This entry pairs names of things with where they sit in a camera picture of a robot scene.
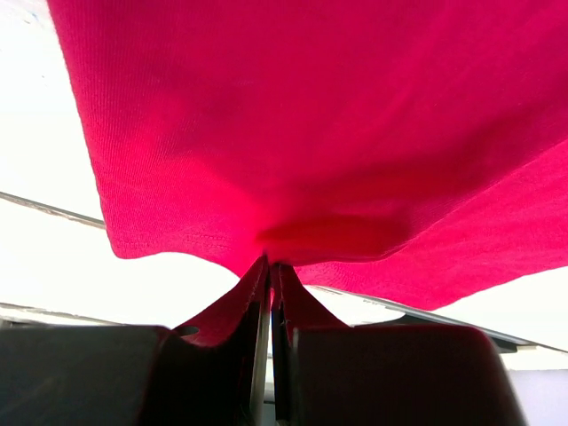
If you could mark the red t shirt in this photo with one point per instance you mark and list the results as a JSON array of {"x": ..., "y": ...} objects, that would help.
[{"x": 410, "y": 150}]

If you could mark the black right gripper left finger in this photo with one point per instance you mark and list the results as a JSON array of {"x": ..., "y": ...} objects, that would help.
[{"x": 209, "y": 370}]

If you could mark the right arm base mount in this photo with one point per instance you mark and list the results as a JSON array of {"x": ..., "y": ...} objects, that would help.
[{"x": 505, "y": 343}]

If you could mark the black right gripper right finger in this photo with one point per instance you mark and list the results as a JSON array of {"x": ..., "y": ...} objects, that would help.
[{"x": 328, "y": 373}]

